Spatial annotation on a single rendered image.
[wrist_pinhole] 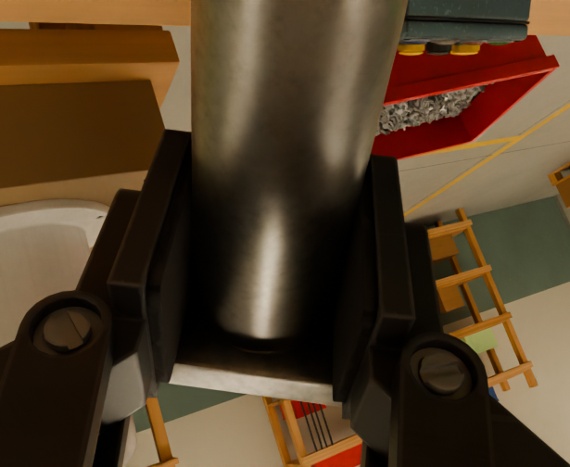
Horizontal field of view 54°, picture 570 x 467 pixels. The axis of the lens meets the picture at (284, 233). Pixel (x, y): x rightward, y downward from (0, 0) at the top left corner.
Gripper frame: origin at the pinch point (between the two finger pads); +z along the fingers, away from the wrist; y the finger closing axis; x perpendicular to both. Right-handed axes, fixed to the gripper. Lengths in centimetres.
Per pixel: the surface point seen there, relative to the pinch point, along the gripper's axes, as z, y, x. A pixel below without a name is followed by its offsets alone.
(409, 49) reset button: 40.4, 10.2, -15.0
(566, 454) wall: 308, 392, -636
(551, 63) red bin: 60, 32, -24
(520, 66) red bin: 58, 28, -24
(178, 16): 32.9, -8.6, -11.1
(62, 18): 28.9, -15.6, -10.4
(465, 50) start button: 44.0, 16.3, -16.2
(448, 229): 471, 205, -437
